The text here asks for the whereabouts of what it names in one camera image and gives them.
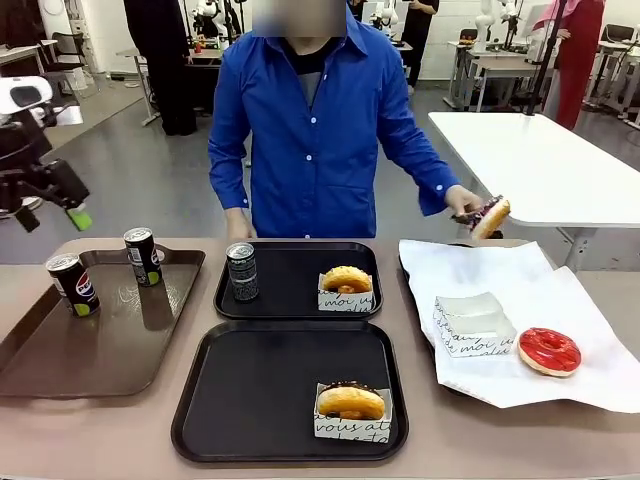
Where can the black plastic serving tray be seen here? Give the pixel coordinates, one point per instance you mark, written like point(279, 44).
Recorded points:
point(250, 390)
point(285, 285)

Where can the person's right forearm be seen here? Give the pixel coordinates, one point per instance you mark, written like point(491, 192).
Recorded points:
point(227, 175)

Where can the white script-printed paper box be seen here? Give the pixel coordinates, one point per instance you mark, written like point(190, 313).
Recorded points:
point(465, 306)
point(475, 345)

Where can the white rectangular table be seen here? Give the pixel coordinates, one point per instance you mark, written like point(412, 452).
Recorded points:
point(525, 160)

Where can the long white background desk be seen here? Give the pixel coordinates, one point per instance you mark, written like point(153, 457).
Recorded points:
point(500, 65)

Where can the person's left forearm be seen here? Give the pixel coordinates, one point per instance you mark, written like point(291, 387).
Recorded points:
point(425, 175)

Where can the black green soda can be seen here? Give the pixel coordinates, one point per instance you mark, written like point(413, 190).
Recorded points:
point(142, 260)

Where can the grey background desk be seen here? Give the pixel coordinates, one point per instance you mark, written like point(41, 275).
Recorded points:
point(137, 52)

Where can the black stand pole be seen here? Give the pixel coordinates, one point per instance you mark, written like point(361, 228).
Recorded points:
point(545, 60)

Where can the person's right hand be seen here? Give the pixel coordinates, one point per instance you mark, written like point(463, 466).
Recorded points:
point(240, 225)

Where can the chocolate frosted donut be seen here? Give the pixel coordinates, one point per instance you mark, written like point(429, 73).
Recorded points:
point(350, 400)

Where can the person's left hand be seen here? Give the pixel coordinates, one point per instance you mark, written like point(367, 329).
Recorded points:
point(462, 200)

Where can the black office chair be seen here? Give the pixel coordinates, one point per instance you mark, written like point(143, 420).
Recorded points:
point(67, 47)

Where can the white paper sheet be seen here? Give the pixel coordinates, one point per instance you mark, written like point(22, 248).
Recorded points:
point(500, 275)

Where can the black green Pepsi logo can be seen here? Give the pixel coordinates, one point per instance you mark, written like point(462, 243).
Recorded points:
point(75, 290)

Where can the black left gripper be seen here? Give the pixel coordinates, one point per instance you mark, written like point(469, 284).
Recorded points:
point(20, 155)

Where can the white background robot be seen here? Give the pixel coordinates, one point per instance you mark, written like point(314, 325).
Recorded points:
point(207, 15)

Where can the white flat floor board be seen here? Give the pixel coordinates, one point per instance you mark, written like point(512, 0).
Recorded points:
point(67, 115)

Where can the brown plastic serving tray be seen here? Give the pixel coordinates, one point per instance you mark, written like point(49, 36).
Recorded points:
point(110, 340)

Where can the bystander in black clothes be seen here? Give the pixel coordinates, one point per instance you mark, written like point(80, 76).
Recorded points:
point(420, 30)

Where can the red glazed donut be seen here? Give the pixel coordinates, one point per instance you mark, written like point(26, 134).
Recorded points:
point(535, 357)

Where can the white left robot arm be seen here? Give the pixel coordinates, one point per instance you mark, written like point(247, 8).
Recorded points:
point(25, 92)

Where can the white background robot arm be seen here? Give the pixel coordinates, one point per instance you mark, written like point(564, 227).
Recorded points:
point(487, 25)

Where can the black patterned Pepsi can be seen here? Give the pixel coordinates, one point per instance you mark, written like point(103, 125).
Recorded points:
point(242, 277)

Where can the purple sprinkled dark donut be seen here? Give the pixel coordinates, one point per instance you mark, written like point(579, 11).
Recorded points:
point(492, 217)

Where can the bystander in black robe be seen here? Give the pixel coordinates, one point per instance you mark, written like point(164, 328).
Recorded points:
point(160, 65)

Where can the bystander in red dress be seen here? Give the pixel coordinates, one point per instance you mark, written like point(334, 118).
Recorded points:
point(580, 60)

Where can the person in blue shirt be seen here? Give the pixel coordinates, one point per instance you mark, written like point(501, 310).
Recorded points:
point(310, 150)

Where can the background desk with monitor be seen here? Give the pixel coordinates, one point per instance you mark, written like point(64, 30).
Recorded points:
point(617, 50)

